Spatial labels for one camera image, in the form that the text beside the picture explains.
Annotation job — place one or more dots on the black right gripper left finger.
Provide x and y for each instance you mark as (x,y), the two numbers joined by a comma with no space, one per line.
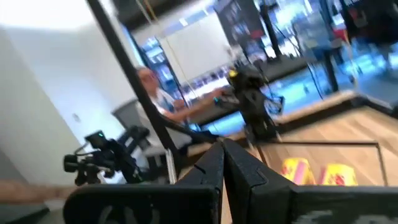
(208,171)

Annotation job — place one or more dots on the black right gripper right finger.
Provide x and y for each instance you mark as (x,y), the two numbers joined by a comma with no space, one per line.
(252,199)

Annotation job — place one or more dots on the yellow cereal box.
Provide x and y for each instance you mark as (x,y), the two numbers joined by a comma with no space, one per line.
(339,175)
(295,171)

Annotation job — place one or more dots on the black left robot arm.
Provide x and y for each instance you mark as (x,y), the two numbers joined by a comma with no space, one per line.
(252,99)

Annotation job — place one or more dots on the person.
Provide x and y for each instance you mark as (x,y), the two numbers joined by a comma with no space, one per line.
(155,93)

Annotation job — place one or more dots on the grey office chair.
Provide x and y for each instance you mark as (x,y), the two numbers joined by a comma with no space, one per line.
(127,115)

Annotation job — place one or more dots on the yellow tag label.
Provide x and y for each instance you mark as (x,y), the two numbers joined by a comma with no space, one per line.
(232,73)

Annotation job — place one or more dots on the wooden shelf with metal frame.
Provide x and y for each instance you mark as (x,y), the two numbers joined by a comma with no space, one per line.
(311,143)

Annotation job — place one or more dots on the black frame upright post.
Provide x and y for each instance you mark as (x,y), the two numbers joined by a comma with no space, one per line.
(124,62)

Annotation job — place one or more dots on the black aluminium table frame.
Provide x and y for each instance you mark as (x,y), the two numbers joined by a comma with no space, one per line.
(376,105)

